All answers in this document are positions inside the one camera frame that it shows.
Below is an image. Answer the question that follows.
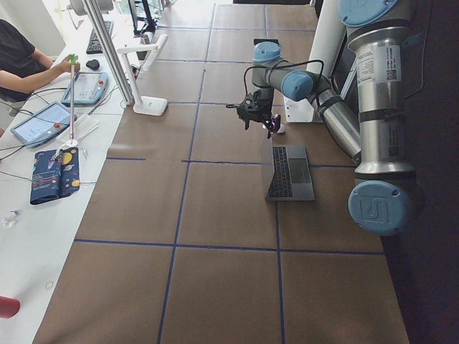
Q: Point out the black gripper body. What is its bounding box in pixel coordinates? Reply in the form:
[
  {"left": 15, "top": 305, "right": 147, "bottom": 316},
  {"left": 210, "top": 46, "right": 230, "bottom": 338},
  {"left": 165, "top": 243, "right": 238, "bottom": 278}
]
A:
[{"left": 260, "top": 110, "right": 278, "bottom": 125}]

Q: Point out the grey laptop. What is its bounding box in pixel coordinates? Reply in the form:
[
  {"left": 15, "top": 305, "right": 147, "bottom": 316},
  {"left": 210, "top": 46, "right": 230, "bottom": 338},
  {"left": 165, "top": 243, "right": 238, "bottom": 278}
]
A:
[{"left": 262, "top": 139, "right": 316, "bottom": 201}]

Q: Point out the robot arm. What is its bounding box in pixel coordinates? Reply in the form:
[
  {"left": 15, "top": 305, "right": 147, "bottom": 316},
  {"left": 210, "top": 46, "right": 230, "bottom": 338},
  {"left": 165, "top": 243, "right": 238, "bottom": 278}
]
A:
[{"left": 238, "top": 1, "right": 422, "bottom": 236}]

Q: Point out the white computer mouse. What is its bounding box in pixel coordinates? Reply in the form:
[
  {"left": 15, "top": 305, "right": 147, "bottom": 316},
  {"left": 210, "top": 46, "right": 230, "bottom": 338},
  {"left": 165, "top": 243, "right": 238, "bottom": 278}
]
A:
[{"left": 274, "top": 124, "right": 285, "bottom": 135}]

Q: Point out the black mouse pad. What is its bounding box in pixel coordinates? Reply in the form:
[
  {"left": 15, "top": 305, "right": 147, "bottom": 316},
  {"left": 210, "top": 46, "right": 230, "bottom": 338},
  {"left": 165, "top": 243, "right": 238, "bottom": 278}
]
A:
[{"left": 253, "top": 38, "right": 280, "bottom": 45}]

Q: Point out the white desk lamp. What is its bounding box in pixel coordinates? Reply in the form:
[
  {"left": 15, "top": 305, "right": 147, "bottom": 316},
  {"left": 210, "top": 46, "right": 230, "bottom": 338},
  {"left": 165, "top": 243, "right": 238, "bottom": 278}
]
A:
[{"left": 116, "top": 34, "right": 168, "bottom": 116}]

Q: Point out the black desk mouse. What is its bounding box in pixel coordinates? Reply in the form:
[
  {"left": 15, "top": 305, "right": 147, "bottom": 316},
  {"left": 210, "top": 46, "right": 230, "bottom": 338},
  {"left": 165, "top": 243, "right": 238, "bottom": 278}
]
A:
[{"left": 85, "top": 59, "right": 100, "bottom": 71}]

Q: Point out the person hand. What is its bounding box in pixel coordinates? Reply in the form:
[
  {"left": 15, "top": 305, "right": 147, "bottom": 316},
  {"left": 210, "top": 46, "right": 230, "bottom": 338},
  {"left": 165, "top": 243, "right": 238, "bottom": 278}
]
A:
[{"left": 57, "top": 56, "right": 74, "bottom": 73}]

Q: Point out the far teach pendant tablet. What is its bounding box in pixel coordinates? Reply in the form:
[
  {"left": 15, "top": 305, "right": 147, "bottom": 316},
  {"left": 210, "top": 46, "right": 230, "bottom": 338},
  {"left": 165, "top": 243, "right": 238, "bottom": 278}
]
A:
[{"left": 74, "top": 72, "right": 108, "bottom": 106}]

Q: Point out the teach pendant tablet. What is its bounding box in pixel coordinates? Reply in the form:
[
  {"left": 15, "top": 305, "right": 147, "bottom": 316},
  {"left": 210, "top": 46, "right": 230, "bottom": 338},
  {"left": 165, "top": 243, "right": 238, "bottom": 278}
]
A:
[
  {"left": 10, "top": 101, "right": 70, "bottom": 148},
  {"left": 74, "top": 72, "right": 108, "bottom": 106}
]

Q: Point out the black keyboard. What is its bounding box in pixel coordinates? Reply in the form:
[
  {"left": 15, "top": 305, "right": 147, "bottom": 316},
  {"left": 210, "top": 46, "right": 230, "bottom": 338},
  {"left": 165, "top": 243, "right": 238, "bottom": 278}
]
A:
[{"left": 86, "top": 21, "right": 114, "bottom": 54}]

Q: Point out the metal rod with green tip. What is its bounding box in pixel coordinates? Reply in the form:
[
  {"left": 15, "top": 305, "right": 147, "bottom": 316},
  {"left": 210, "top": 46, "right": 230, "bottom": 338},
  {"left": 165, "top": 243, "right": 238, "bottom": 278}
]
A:
[{"left": 67, "top": 54, "right": 78, "bottom": 147}]

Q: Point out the space pattern pencil case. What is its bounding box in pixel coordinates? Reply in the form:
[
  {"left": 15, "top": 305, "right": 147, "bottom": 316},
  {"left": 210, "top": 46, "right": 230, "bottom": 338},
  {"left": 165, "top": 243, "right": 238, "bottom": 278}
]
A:
[{"left": 29, "top": 148, "right": 80, "bottom": 205}]

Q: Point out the near teach pendant tablet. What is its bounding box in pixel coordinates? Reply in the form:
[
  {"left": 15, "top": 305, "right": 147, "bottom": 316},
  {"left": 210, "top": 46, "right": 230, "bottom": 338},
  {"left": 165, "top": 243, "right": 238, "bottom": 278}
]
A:
[{"left": 10, "top": 101, "right": 70, "bottom": 148}]

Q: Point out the seated person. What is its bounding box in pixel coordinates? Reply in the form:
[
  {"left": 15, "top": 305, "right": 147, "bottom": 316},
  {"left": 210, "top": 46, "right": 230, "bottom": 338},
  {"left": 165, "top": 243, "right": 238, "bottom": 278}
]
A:
[{"left": 1, "top": 19, "right": 66, "bottom": 102}]

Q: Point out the red cylinder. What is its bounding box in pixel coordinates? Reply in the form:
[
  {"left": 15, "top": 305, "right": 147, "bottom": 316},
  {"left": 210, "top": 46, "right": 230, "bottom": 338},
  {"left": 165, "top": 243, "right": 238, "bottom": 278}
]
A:
[{"left": 0, "top": 296, "right": 21, "bottom": 319}]

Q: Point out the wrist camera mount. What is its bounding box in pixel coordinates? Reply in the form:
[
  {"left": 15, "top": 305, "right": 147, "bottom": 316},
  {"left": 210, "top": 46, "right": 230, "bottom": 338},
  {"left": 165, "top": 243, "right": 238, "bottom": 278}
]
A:
[{"left": 225, "top": 91, "right": 271, "bottom": 130}]

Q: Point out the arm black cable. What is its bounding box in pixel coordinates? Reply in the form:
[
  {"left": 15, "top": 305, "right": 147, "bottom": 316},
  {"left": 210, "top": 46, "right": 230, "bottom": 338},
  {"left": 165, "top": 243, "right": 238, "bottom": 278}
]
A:
[{"left": 243, "top": 59, "right": 326, "bottom": 97}]

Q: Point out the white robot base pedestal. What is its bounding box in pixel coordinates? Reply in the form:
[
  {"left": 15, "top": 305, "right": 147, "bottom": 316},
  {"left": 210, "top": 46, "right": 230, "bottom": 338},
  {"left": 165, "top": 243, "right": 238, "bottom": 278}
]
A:
[{"left": 283, "top": 0, "right": 349, "bottom": 124}]

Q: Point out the aluminium frame post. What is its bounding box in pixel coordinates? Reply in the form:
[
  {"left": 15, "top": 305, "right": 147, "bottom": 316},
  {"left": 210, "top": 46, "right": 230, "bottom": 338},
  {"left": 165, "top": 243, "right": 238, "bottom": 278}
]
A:
[{"left": 82, "top": 0, "right": 134, "bottom": 105}]

